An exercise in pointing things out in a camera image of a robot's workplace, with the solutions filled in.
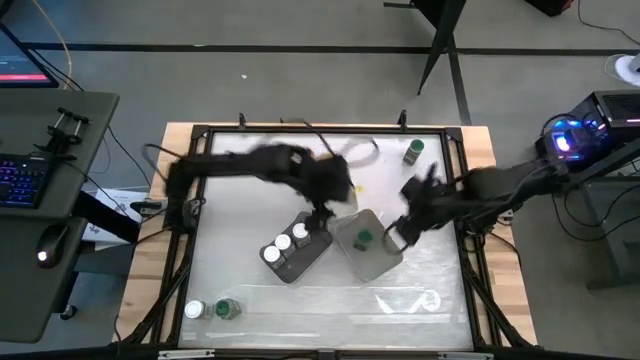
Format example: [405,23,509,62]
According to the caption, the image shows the green-capped spice jar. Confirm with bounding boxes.
[214,297,243,322]
[352,228,376,253]
[402,138,427,167]

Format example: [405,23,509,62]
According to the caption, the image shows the grey translucent plastic bin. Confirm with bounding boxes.
[258,209,335,286]

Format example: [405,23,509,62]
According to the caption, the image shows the black equipment case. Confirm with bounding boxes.
[523,0,576,18]

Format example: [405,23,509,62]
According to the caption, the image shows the black tablet stand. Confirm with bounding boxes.
[33,105,92,162]

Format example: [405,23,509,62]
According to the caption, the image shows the black floor cable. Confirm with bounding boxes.
[576,0,640,35]

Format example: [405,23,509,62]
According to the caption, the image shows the white plastic bin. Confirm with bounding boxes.
[333,207,405,283]

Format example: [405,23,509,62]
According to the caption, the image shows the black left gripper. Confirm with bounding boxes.
[294,154,354,234]

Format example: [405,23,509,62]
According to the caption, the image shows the black computer mouse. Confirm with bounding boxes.
[34,222,70,271]

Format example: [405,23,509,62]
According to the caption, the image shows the computer monitor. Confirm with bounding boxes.
[0,23,60,90]

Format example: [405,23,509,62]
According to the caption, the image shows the yellow cable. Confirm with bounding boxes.
[29,0,74,90]

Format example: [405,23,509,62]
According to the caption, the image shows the black computer with lights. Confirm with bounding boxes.
[535,88,640,164]

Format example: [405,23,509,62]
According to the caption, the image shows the grey desk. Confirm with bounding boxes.
[0,89,121,346]

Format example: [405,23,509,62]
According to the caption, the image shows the white paper sheet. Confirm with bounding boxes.
[82,187,151,251]

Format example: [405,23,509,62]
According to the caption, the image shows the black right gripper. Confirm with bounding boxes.
[383,174,454,254]

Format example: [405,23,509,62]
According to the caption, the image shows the black table frame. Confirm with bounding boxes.
[114,121,540,351]

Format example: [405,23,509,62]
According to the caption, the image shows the backlit keyboard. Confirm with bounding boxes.
[0,152,51,210]

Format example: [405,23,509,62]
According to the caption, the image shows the grey looped cable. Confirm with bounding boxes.
[342,135,381,169]

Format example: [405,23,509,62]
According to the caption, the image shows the grey side table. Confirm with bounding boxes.
[579,177,640,292]

